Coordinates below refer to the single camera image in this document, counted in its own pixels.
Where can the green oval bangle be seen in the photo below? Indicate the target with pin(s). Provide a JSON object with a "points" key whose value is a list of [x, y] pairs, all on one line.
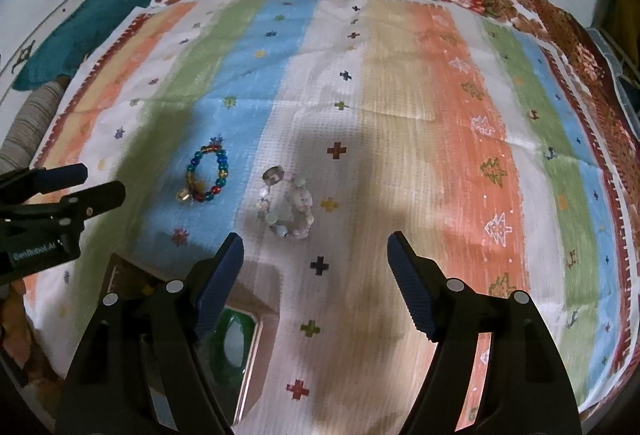
{"points": [[227, 348]]}

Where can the striped colourful woven cloth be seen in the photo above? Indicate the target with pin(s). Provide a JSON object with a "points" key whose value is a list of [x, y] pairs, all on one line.
{"points": [[314, 129]]}

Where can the teal blanket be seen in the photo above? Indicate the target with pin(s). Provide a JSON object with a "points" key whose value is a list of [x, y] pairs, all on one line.
{"points": [[78, 36]]}

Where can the jewelry box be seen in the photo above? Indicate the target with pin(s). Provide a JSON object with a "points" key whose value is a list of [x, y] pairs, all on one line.
{"points": [[128, 280]]}

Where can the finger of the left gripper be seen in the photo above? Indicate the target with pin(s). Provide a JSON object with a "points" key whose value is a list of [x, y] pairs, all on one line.
{"points": [[90, 202]]}

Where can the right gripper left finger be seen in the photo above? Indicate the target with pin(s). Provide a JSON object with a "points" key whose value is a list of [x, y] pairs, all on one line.
{"points": [[106, 390]]}

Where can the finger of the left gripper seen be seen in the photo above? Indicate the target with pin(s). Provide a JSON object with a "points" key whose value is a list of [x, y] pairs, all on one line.
{"points": [[44, 181]]}

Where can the striped grey pillow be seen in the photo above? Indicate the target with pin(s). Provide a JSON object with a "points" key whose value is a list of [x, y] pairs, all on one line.
{"points": [[30, 125]]}

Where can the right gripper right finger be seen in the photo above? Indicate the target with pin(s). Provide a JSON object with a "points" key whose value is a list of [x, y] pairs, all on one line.
{"points": [[526, 388]]}

